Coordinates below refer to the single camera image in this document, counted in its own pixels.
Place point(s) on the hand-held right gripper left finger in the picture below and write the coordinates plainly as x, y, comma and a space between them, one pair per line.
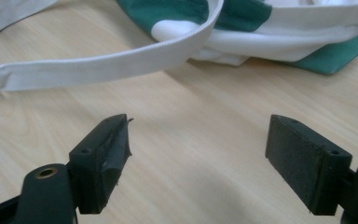
101, 168

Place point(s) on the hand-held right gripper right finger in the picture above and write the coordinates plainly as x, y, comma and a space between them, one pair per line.
304, 165

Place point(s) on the white tote bag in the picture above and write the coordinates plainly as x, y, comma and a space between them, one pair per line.
261, 43

